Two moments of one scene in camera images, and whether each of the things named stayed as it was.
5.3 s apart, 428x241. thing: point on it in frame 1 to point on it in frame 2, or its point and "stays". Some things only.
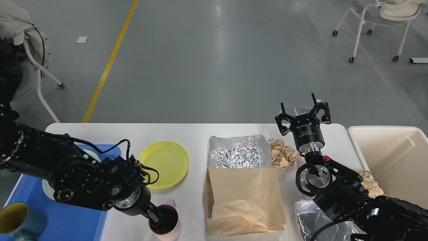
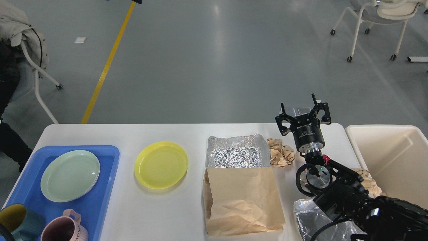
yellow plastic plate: (171, 160) stays
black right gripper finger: (326, 118) stays
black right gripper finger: (283, 129) stays
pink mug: (169, 229) to (67, 228)
